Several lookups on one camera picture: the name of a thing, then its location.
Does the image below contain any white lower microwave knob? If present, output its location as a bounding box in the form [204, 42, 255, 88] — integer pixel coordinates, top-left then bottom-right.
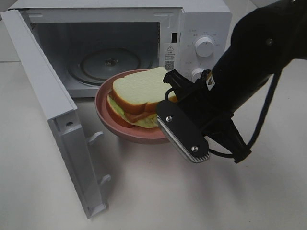
[191, 68, 210, 83]

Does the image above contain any white microwave oven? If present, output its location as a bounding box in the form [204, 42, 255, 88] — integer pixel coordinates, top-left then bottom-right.
[7, 0, 232, 98]

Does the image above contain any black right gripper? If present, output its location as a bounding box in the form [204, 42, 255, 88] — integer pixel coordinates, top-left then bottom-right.
[163, 70, 251, 163]

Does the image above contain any glass microwave turntable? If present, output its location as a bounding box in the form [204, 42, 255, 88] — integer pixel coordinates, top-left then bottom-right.
[67, 47, 156, 86]

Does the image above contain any white microwave knob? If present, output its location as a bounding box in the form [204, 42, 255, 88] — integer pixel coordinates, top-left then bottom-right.
[191, 68, 210, 83]
[194, 35, 215, 58]

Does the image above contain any pink plate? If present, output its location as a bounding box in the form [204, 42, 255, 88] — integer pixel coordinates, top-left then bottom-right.
[94, 69, 169, 144]

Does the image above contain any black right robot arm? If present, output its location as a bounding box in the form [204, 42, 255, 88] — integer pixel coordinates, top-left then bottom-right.
[157, 0, 307, 163]

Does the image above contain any sandwich with lettuce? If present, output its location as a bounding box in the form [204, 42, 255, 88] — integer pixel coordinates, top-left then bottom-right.
[106, 67, 171, 128]

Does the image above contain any white upper microwave knob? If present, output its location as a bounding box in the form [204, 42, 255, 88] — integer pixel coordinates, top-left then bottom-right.
[194, 35, 215, 58]

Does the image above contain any white microwave door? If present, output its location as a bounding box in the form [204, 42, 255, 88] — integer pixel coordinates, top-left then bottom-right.
[1, 10, 111, 218]

